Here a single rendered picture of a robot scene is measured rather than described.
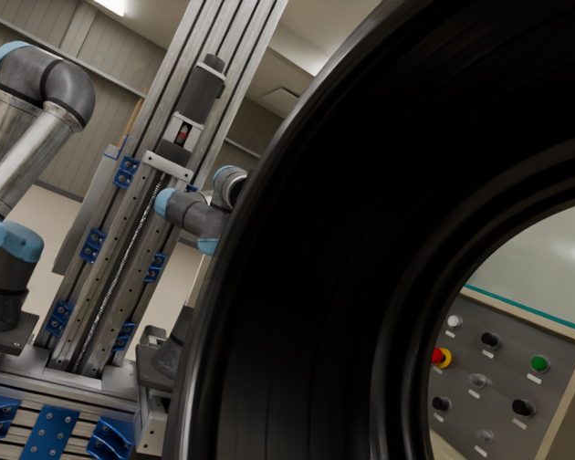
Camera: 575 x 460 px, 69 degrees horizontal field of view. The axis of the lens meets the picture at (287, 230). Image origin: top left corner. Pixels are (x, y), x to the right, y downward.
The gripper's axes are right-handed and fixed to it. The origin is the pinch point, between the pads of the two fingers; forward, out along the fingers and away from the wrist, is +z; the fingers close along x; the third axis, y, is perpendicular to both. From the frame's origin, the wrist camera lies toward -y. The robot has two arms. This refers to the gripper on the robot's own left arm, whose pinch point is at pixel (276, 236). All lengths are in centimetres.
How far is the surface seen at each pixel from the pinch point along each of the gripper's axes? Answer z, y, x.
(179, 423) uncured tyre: 26.9, -13.2, -12.8
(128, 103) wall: -907, -1, -11
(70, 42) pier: -907, 53, -145
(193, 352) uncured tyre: 22.4, -9.4, -12.7
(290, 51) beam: -502, 161, 134
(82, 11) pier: -915, 116, -149
